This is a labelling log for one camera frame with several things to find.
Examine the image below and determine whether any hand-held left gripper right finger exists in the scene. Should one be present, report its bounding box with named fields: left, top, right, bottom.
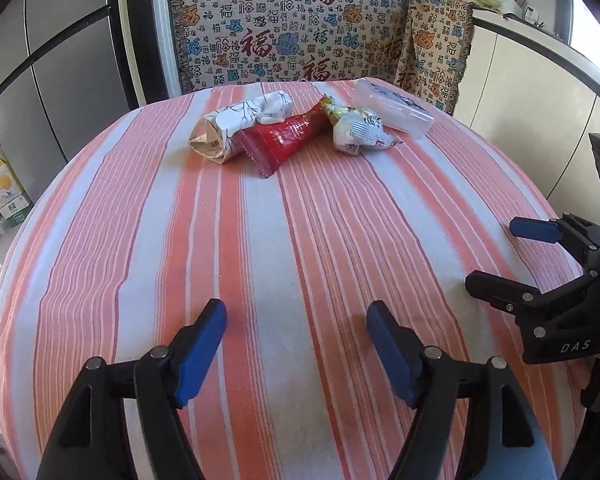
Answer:
left=366, top=301, right=556, bottom=480

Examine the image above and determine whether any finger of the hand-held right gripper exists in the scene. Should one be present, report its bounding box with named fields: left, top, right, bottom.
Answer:
left=466, top=269, right=600, bottom=322
left=510, top=213, right=600, bottom=262

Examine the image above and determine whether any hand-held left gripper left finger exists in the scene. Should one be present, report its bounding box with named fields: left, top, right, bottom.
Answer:
left=36, top=299, right=227, bottom=480

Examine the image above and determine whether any clear plastic box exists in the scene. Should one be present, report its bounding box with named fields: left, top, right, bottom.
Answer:
left=352, top=77, right=435, bottom=140

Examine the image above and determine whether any white and gold wrapper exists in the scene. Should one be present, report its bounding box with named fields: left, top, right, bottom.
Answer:
left=321, top=96, right=398, bottom=153

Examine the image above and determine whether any red snack packet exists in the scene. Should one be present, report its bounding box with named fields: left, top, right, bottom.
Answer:
left=237, top=111, right=331, bottom=179

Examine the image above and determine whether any white floral paper carton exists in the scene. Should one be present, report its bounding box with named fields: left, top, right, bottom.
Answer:
left=189, top=90, right=294, bottom=165

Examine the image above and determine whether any pink striped tablecloth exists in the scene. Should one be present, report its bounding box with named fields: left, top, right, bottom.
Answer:
left=0, top=77, right=588, bottom=480

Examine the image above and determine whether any white kitchen cabinet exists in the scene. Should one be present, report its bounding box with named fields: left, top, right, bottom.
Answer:
left=454, top=10, right=600, bottom=208

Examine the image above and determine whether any yellow cardboard box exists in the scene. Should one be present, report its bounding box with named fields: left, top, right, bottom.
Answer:
left=0, top=151, right=34, bottom=227

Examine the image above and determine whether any grey refrigerator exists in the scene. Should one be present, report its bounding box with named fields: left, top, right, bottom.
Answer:
left=0, top=0, right=133, bottom=203

